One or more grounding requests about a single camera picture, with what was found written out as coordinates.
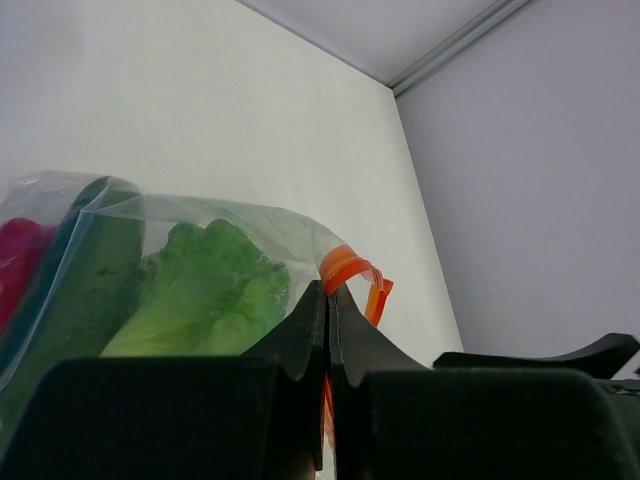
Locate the fake red bell pepper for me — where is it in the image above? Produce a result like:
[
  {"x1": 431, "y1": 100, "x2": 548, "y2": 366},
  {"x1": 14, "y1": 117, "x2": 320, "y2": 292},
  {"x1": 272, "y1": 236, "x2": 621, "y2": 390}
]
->
[{"x1": 0, "y1": 218, "x2": 57, "y2": 332}]

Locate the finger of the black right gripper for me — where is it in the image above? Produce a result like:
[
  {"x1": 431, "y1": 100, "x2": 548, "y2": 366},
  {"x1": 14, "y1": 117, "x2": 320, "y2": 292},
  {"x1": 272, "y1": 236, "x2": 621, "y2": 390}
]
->
[{"x1": 433, "y1": 333, "x2": 639, "y2": 380}]

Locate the clear zip top bag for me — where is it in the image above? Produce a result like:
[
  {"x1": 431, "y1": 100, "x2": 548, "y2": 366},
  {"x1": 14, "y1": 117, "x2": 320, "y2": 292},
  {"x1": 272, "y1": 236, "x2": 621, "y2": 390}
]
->
[{"x1": 1, "y1": 171, "x2": 393, "y2": 444}]

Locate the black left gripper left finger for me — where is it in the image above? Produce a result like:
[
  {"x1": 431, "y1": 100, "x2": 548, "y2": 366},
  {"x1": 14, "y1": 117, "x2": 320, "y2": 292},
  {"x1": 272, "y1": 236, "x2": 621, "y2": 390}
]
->
[{"x1": 1, "y1": 281, "x2": 327, "y2": 479}]

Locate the fake green cucumber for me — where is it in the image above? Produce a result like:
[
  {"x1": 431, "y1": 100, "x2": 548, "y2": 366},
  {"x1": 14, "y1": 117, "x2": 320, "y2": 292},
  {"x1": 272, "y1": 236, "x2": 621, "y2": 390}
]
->
[{"x1": 1, "y1": 177, "x2": 144, "y2": 447}]

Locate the aluminium corner post right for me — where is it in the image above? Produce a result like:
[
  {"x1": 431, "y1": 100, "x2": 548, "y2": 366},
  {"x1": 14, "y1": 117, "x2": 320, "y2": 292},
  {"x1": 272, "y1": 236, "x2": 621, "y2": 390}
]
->
[{"x1": 388, "y1": 0, "x2": 534, "y2": 100}]

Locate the fake green lettuce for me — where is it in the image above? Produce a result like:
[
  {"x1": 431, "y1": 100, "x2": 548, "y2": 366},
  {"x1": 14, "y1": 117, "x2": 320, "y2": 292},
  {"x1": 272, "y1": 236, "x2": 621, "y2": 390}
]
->
[{"x1": 102, "y1": 219, "x2": 291, "y2": 357}]

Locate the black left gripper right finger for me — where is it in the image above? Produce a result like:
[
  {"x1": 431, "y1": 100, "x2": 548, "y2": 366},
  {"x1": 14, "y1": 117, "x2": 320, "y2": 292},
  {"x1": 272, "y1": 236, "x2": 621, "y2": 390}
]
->
[{"x1": 327, "y1": 289, "x2": 639, "y2": 479}]

